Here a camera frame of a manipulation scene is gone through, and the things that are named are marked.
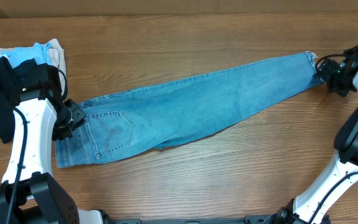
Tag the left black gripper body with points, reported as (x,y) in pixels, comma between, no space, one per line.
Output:
(71,117)

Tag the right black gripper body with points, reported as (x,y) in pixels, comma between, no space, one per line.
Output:
(337,80)

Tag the blue denim jeans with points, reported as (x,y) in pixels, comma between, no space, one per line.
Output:
(128,123)

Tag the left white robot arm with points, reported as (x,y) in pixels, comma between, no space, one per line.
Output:
(28,191)

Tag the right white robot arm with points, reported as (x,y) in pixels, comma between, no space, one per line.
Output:
(342,171)

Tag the beige folded garment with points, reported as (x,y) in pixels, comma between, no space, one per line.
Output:
(61,66)

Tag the light blue folded garment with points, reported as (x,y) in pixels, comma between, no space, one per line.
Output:
(41,53)

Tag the black folded garment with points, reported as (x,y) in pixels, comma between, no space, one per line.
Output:
(9,88)

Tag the brown cardboard backboard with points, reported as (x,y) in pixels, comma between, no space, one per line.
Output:
(67,8)

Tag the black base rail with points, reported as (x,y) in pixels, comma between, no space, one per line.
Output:
(250,219)

